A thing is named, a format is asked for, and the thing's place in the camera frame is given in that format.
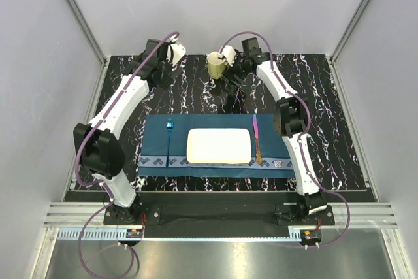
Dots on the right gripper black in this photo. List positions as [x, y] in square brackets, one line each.
[229, 72]

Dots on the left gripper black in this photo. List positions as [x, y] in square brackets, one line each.
[168, 78]

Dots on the yellow-green ceramic mug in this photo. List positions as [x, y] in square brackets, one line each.
[216, 64]

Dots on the blue fork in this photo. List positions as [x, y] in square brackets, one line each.
[170, 127]

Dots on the blue cloth placemat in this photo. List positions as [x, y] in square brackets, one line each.
[276, 160]

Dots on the white rectangular plate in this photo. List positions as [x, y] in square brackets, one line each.
[215, 146]

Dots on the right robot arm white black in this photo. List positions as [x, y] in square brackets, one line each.
[292, 119]

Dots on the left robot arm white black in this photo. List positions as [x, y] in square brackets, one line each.
[99, 156]

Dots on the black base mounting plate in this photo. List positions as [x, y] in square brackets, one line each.
[281, 207]

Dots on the left connector box black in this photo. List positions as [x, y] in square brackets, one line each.
[135, 233]

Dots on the right connector box orange black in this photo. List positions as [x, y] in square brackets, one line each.
[311, 237]

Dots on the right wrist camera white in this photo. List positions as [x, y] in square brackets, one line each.
[228, 54]

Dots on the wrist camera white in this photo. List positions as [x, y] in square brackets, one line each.
[175, 52]
[228, 54]

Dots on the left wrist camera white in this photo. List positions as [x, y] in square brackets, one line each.
[175, 52]

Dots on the left aluminium frame post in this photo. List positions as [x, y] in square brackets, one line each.
[86, 30]

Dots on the aluminium frame post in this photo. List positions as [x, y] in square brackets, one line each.
[86, 30]
[354, 21]

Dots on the white slotted cable duct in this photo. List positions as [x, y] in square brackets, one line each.
[91, 233]

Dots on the right aluminium frame post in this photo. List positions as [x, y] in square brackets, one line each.
[354, 21]

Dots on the aluminium front frame rail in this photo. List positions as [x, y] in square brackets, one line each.
[363, 215]

